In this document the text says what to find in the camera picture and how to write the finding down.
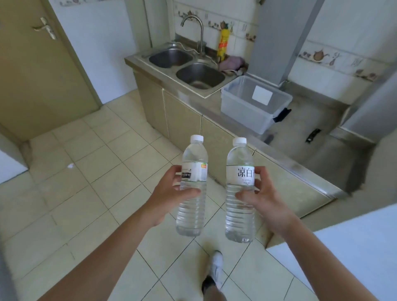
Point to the person's left hand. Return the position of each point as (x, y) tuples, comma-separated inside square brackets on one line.
[(164, 200)]

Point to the person's right hand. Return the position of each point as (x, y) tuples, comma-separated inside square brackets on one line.
[(270, 207)]

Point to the clear plastic water bottle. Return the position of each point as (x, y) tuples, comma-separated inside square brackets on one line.
[(238, 161), (193, 155)]

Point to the clear plastic storage bin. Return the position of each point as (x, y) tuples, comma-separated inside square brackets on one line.
[(245, 108)]

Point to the person's left forearm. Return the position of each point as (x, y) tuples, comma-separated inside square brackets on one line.
[(102, 260)]

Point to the person's right forearm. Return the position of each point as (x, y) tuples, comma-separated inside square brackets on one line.
[(325, 266)]

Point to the person's white sneaker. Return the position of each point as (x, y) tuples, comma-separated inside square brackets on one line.
[(216, 266)]

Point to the person's black sock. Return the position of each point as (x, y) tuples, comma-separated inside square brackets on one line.
[(207, 283)]

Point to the person's leg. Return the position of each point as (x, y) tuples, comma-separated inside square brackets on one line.
[(214, 294)]

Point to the double steel sink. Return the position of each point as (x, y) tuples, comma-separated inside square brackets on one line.
[(170, 57)]

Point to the white paper scrap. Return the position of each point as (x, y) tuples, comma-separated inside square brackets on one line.
[(70, 166)]

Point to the pink cloth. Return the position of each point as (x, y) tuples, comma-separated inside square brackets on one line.
[(232, 63)]

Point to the yellow detergent bottle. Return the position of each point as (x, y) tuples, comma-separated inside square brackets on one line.
[(222, 45)]

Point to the beige wooden door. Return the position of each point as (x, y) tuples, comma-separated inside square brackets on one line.
[(46, 77)]

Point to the curved steel faucet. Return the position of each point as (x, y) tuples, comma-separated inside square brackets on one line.
[(202, 34)]

